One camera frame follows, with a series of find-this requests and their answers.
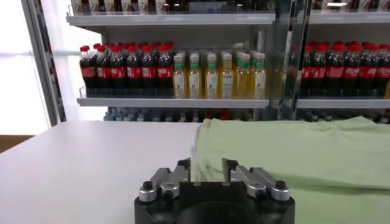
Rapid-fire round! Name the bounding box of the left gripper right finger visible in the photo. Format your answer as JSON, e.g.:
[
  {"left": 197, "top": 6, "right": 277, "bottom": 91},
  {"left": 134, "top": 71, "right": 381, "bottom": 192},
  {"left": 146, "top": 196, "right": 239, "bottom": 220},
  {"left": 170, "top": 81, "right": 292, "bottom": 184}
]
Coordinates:
[{"left": 222, "top": 157, "right": 291, "bottom": 203}]

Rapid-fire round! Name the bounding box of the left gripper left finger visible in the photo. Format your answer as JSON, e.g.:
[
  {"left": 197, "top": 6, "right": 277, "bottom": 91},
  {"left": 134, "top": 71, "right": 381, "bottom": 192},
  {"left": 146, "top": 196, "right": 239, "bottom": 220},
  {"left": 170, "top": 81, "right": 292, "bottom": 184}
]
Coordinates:
[{"left": 138, "top": 158, "right": 191, "bottom": 203}]

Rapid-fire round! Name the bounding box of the light green printed t-shirt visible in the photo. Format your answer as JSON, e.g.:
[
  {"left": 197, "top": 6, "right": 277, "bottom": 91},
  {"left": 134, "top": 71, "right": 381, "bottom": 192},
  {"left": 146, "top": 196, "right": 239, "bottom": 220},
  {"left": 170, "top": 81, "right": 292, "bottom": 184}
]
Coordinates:
[{"left": 190, "top": 116, "right": 390, "bottom": 224}]

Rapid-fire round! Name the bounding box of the metal bottle shelf unit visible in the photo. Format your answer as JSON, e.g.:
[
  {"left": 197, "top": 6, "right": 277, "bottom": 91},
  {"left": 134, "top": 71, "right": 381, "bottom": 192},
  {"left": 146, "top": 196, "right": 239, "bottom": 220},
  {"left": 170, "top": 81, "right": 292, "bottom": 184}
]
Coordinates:
[
  {"left": 65, "top": 0, "right": 305, "bottom": 122},
  {"left": 286, "top": 0, "right": 390, "bottom": 122}
]

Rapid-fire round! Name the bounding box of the yellow juice bottle green label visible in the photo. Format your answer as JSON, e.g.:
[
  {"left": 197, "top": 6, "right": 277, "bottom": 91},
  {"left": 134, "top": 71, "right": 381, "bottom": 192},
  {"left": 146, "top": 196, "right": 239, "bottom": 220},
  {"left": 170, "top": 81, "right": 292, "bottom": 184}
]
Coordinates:
[
  {"left": 219, "top": 53, "right": 235, "bottom": 100},
  {"left": 172, "top": 54, "right": 187, "bottom": 100},
  {"left": 188, "top": 54, "right": 203, "bottom": 100},
  {"left": 251, "top": 53, "right": 268, "bottom": 100},
  {"left": 204, "top": 53, "right": 219, "bottom": 100},
  {"left": 234, "top": 54, "right": 249, "bottom": 100}
]

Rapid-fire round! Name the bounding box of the red cap cola bottle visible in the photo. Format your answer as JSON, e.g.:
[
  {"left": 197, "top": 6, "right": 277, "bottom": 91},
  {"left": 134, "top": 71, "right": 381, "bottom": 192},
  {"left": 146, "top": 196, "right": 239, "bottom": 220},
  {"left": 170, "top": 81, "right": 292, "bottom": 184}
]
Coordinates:
[
  {"left": 310, "top": 43, "right": 327, "bottom": 97},
  {"left": 300, "top": 44, "right": 312, "bottom": 97},
  {"left": 140, "top": 44, "right": 157, "bottom": 95},
  {"left": 325, "top": 42, "right": 344, "bottom": 97},
  {"left": 110, "top": 45, "right": 127, "bottom": 95},
  {"left": 342, "top": 42, "right": 361, "bottom": 97},
  {"left": 359, "top": 43, "right": 377, "bottom": 97},
  {"left": 126, "top": 44, "right": 142, "bottom": 95},
  {"left": 156, "top": 44, "right": 174, "bottom": 96},
  {"left": 375, "top": 44, "right": 390, "bottom": 97},
  {"left": 79, "top": 45, "right": 98, "bottom": 95},
  {"left": 96, "top": 45, "right": 112, "bottom": 95}
]

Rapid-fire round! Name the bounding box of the green cap dark tea bottle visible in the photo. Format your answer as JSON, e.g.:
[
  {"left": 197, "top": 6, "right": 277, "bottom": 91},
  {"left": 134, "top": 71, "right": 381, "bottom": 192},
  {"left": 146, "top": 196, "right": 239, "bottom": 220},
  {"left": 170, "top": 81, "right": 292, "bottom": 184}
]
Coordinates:
[
  {"left": 87, "top": 0, "right": 101, "bottom": 15},
  {"left": 154, "top": 0, "right": 168, "bottom": 15},
  {"left": 104, "top": 0, "right": 118, "bottom": 15},
  {"left": 137, "top": 0, "right": 150, "bottom": 15},
  {"left": 70, "top": 0, "right": 83, "bottom": 15},
  {"left": 121, "top": 0, "right": 134, "bottom": 15}
]

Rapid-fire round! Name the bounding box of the black slanted frame pole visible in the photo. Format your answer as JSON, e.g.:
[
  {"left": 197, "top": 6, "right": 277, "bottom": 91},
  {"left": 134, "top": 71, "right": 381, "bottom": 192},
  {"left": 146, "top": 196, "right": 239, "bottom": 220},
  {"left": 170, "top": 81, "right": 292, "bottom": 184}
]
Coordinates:
[{"left": 21, "top": 0, "right": 67, "bottom": 127}]

